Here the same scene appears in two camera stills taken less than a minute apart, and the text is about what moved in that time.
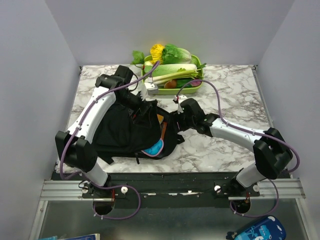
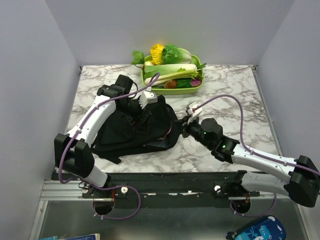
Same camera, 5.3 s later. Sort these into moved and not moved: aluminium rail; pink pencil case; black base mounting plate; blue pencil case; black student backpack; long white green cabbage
Moved: black student backpack; pink pencil case
Not moved: long white green cabbage; blue pencil case; black base mounting plate; aluminium rail
